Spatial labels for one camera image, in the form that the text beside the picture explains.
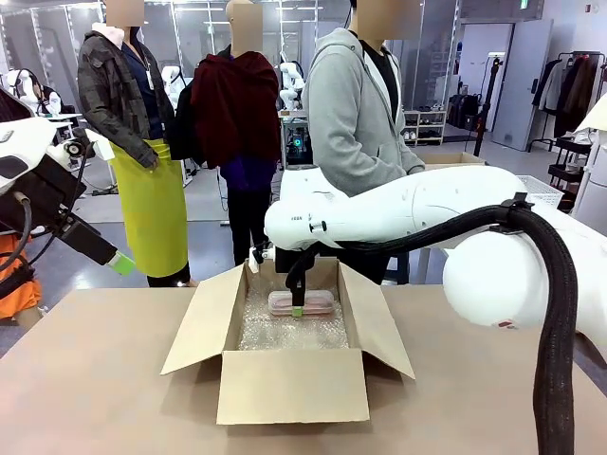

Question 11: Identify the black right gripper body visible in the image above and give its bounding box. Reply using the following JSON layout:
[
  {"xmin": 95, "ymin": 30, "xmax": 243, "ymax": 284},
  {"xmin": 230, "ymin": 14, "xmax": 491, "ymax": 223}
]
[{"xmin": 274, "ymin": 246, "xmax": 305, "ymax": 276}]

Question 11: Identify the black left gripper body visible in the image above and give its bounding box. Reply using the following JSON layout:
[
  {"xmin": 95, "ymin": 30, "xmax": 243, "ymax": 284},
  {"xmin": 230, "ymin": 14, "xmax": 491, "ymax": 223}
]
[{"xmin": 56, "ymin": 213, "xmax": 118, "ymax": 266}]

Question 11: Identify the pink glasses case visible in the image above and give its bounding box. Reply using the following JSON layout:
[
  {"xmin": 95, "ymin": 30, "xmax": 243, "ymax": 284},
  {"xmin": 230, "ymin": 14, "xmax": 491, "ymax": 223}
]
[{"xmin": 267, "ymin": 289, "xmax": 339, "ymax": 319}]

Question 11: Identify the grey-sleeved left forearm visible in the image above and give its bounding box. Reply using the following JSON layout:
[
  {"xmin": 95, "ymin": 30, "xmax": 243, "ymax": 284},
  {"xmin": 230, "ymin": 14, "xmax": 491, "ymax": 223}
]
[{"xmin": 392, "ymin": 135, "xmax": 427, "ymax": 175}]

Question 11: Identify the clear bubble wrap sheet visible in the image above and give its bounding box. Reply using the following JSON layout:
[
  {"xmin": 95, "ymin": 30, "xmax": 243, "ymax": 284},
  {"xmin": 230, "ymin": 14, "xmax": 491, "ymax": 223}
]
[{"xmin": 236, "ymin": 282, "xmax": 350, "ymax": 352}]

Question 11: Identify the yellow-green skirt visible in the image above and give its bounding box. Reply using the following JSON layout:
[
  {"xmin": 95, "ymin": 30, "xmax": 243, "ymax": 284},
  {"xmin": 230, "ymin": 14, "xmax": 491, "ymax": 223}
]
[{"xmin": 108, "ymin": 138, "xmax": 190, "ymax": 279}]

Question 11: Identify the orange garment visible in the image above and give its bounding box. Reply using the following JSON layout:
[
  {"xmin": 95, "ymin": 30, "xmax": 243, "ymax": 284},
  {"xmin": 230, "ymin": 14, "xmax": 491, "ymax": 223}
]
[{"xmin": 0, "ymin": 234, "xmax": 44, "ymax": 320}]

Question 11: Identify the open brown cardboard box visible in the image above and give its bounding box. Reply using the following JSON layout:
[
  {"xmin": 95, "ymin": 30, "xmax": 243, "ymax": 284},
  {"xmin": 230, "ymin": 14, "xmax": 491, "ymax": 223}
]
[{"xmin": 159, "ymin": 257, "xmax": 417, "ymax": 427}]

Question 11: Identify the computer with glowing fan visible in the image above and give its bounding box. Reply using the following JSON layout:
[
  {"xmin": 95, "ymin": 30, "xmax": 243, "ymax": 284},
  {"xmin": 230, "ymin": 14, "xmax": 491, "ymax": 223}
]
[{"xmin": 283, "ymin": 117, "xmax": 313, "ymax": 167}]

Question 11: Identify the seated person in varsity jacket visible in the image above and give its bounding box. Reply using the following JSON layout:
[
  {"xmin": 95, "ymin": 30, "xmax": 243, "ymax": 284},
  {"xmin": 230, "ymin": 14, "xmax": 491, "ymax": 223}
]
[{"xmin": 36, "ymin": 83, "xmax": 64, "ymax": 116}]

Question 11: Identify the mannequin in plaid jacket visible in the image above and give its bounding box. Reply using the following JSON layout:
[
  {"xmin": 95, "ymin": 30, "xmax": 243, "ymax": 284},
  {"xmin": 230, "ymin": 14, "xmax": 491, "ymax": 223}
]
[{"xmin": 77, "ymin": 0, "xmax": 192, "ymax": 289}]

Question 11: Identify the mannequin in dark red shawl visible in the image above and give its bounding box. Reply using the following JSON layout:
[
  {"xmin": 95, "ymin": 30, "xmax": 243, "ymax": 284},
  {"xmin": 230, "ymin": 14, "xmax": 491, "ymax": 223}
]
[{"xmin": 168, "ymin": 0, "xmax": 284, "ymax": 267}]

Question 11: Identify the person in grey hoodie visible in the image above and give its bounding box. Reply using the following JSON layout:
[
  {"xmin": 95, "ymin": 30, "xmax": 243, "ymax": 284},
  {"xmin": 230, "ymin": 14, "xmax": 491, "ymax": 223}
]
[{"xmin": 301, "ymin": 0, "xmax": 428, "ymax": 286}]

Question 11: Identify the white shoe shelf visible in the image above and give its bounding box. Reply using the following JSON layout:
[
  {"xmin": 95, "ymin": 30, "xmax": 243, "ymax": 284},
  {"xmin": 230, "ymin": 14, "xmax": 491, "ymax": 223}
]
[{"xmin": 402, "ymin": 109, "xmax": 448, "ymax": 146}]

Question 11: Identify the small brown cardboard box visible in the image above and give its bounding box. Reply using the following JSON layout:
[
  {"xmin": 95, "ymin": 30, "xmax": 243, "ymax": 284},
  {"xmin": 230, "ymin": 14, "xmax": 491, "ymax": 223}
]
[{"xmin": 416, "ymin": 152, "xmax": 487, "ymax": 173}]

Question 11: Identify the black luggage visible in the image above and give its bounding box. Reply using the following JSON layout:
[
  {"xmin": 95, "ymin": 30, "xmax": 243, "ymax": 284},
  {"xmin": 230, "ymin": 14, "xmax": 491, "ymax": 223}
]
[{"xmin": 447, "ymin": 93, "xmax": 483, "ymax": 130}]

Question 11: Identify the black tripod stand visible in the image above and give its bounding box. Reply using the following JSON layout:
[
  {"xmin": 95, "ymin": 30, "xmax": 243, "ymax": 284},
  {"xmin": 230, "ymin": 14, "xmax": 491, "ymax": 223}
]
[{"xmin": 472, "ymin": 54, "xmax": 504, "ymax": 158}]

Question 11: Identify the white plastic crate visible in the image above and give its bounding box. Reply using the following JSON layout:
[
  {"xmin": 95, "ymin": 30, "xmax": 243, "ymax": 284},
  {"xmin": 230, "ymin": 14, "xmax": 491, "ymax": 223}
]
[{"xmin": 515, "ymin": 173, "xmax": 566, "ymax": 210}]

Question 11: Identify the grey door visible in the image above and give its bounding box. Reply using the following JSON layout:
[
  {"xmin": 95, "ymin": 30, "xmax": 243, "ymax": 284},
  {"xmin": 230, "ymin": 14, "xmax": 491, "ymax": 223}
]
[{"xmin": 490, "ymin": 18, "xmax": 555, "ymax": 153}]

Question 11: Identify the black utility cart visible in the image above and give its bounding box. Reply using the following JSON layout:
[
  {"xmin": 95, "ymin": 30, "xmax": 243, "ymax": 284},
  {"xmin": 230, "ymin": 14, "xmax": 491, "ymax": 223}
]
[{"xmin": 547, "ymin": 135, "xmax": 595, "ymax": 213}]

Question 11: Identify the clothes rack with coats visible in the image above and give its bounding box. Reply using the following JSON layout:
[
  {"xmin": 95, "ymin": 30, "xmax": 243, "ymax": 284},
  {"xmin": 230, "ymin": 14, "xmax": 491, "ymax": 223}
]
[{"xmin": 529, "ymin": 50, "xmax": 607, "ymax": 154}]

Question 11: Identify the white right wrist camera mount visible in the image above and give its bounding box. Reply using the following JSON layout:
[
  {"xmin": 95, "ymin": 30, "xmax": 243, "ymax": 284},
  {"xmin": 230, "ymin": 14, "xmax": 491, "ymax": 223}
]
[{"xmin": 248, "ymin": 245, "xmax": 277, "ymax": 275}]

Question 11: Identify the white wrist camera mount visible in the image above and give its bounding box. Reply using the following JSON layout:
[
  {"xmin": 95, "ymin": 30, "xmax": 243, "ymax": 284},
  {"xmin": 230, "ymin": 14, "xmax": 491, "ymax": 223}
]
[
  {"xmin": 248, "ymin": 245, "xmax": 277, "ymax": 275},
  {"xmin": 46, "ymin": 128, "xmax": 116, "ymax": 163}
]

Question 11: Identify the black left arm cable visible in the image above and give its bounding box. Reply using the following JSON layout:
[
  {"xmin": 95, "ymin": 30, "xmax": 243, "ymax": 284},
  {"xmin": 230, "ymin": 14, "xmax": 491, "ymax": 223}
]
[{"xmin": 0, "ymin": 189, "xmax": 34, "ymax": 290}]

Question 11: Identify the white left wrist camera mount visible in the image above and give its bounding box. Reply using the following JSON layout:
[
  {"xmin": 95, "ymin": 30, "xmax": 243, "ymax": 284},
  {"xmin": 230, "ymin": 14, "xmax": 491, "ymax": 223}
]
[{"xmin": 46, "ymin": 128, "xmax": 116, "ymax": 163}]

